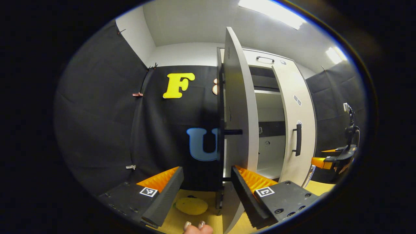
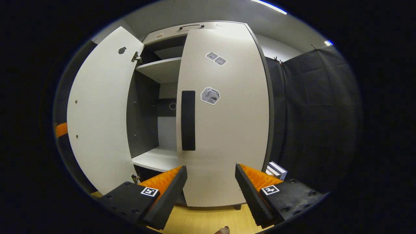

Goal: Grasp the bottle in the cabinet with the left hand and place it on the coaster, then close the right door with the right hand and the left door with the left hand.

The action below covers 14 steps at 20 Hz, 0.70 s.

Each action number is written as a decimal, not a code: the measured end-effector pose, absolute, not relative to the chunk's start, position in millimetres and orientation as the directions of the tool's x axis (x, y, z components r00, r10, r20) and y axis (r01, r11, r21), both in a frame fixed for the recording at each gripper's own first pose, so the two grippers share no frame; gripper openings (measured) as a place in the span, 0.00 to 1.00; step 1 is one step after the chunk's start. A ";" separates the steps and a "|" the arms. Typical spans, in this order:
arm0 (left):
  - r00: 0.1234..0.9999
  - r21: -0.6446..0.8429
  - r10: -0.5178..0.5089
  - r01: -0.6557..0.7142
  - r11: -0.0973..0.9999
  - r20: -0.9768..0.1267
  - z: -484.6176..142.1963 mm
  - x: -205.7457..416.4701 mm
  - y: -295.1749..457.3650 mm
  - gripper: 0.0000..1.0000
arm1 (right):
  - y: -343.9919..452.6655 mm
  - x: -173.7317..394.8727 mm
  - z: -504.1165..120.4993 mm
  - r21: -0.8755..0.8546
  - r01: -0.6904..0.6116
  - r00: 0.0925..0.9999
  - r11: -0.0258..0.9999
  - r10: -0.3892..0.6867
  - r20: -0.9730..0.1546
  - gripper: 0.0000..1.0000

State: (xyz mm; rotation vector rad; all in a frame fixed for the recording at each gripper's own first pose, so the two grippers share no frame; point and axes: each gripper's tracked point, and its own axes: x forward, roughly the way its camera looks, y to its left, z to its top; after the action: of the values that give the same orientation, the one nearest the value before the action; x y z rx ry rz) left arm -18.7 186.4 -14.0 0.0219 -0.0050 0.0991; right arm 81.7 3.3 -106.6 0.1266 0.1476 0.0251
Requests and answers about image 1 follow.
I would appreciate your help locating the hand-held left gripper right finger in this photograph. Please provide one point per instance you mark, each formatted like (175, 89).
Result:
(245, 195)

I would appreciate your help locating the long ceiling light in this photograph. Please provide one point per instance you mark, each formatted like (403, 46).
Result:
(273, 13)

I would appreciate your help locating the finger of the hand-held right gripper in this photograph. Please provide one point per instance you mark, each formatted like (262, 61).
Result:
(320, 162)
(333, 150)

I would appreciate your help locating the yellow round coaster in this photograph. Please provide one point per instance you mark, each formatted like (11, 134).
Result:
(191, 206)

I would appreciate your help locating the white and grey cabinet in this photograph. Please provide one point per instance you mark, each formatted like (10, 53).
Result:
(269, 112)

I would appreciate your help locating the small ceiling light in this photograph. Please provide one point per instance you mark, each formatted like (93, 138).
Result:
(336, 55)

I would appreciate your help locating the silver cloth clip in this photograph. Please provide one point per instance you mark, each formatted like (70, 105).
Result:
(131, 167)

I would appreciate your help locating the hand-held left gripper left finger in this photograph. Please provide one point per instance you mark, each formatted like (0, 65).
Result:
(165, 198)

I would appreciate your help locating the black backdrop cloth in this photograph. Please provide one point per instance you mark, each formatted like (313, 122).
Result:
(104, 113)
(328, 97)

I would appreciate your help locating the white cabinet door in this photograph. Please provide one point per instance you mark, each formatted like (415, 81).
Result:
(289, 84)
(237, 97)

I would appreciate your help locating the white cabinet drawer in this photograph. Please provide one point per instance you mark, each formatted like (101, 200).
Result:
(247, 58)

